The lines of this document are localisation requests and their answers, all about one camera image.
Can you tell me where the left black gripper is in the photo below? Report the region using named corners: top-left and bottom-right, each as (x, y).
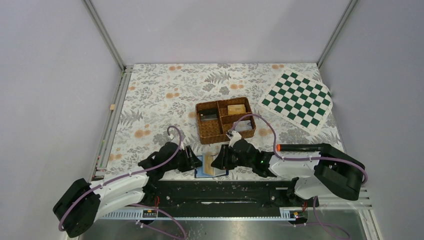
top-left (164, 145), bottom-right (204, 173)

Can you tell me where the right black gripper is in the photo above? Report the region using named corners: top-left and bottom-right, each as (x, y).
top-left (210, 144), bottom-right (254, 170)

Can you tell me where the blue leather card holder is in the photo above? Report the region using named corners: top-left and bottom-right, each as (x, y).
top-left (194, 152), bottom-right (229, 179)

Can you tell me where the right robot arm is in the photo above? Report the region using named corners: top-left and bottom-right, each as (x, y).
top-left (211, 139), bottom-right (368, 206)

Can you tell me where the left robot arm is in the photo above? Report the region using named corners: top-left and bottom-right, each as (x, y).
top-left (52, 142), bottom-right (203, 238)

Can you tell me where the grey card stack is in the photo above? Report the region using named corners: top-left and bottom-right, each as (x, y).
top-left (234, 120), bottom-right (253, 132)

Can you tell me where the tan card box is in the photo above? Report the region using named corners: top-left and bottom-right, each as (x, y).
top-left (227, 104), bottom-right (247, 115)

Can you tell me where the woven wicker divided basket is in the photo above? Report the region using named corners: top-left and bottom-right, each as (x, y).
top-left (195, 96), bottom-right (253, 145)

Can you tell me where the black marker orange cap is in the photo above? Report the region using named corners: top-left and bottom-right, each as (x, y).
top-left (276, 143), bottom-right (327, 152)

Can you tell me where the floral table mat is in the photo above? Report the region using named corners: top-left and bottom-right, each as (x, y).
top-left (103, 62), bottom-right (353, 182)

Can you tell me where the green white chessboard mat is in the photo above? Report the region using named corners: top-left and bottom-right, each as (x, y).
top-left (258, 68), bottom-right (333, 134)

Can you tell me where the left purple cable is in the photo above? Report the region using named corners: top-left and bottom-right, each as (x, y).
top-left (58, 125), bottom-right (188, 240)

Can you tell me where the purple cable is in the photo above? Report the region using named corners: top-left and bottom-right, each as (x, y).
top-left (226, 113), bottom-right (369, 239)
top-left (58, 125), bottom-right (188, 240)

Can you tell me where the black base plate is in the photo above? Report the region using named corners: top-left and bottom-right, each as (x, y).
top-left (88, 180), bottom-right (318, 220)

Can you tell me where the aluminium frame rail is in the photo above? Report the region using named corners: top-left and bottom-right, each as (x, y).
top-left (72, 64), bottom-right (160, 220)

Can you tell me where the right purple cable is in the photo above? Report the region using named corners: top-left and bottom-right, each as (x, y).
top-left (226, 113), bottom-right (369, 239)

